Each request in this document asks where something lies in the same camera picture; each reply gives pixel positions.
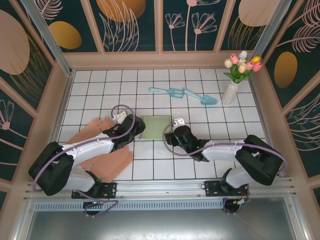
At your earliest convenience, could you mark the green paper box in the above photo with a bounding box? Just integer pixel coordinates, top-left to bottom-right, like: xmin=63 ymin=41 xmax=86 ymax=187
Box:
xmin=139 ymin=114 xmax=173 ymax=141

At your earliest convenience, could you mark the orange cardboard box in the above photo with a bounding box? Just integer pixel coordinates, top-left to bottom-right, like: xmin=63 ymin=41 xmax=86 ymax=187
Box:
xmin=65 ymin=116 xmax=134 ymax=183

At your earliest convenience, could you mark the light blue garden trowel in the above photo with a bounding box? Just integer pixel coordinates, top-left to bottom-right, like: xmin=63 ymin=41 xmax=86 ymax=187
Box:
xmin=183 ymin=87 xmax=218 ymax=106

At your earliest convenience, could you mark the light blue garden fork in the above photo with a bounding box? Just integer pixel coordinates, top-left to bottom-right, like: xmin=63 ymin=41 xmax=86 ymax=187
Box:
xmin=149 ymin=86 xmax=187 ymax=99

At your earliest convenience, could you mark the white ribbed vase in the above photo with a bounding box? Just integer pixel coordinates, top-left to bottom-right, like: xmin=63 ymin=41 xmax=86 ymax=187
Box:
xmin=221 ymin=81 xmax=241 ymax=106

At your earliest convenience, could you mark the grey metal sheet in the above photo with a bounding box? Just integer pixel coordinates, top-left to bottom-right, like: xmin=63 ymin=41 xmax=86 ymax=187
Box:
xmin=14 ymin=209 xmax=308 ymax=240

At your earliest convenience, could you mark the tulip bouquet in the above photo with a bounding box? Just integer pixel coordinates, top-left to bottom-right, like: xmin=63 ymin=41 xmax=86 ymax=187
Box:
xmin=223 ymin=50 xmax=264 ymax=85

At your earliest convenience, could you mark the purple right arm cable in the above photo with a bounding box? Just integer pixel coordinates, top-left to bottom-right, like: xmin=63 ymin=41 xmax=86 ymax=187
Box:
xmin=162 ymin=121 xmax=288 ymax=177

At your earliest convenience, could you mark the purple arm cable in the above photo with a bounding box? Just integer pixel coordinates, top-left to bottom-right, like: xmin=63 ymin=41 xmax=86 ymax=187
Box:
xmin=32 ymin=104 xmax=137 ymax=193
xmin=162 ymin=121 xmax=288 ymax=177

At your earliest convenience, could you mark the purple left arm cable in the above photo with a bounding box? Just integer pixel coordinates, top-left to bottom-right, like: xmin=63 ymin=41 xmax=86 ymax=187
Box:
xmin=32 ymin=104 xmax=137 ymax=193

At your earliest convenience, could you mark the long aluminium mounting rail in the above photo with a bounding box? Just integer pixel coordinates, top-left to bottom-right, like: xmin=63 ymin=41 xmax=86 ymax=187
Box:
xmin=23 ymin=176 xmax=297 ymax=201

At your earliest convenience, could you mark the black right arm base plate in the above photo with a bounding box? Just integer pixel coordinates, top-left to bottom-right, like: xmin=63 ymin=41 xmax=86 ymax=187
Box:
xmin=204 ymin=179 xmax=251 ymax=198

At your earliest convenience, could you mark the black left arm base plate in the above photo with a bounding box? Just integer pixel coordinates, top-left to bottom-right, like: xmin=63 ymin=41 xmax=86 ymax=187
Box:
xmin=71 ymin=181 xmax=118 ymax=200

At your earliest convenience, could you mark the aluminium side rail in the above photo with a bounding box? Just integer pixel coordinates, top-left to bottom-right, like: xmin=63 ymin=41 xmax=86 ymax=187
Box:
xmin=249 ymin=71 xmax=285 ymax=177
xmin=39 ymin=71 xmax=76 ymax=181

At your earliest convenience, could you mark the grey slotted cable duct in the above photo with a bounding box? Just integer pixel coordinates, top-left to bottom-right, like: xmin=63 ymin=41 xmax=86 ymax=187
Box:
xmin=33 ymin=198 xmax=226 ymax=213

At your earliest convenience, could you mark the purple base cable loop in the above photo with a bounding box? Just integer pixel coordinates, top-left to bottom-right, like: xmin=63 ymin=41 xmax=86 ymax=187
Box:
xmin=83 ymin=197 xmax=120 ymax=218
xmin=223 ymin=197 xmax=251 ymax=216

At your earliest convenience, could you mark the aluminium corner post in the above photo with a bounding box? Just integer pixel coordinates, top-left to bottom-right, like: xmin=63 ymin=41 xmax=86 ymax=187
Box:
xmin=19 ymin=0 xmax=76 ymax=76
xmin=252 ymin=0 xmax=293 ymax=61

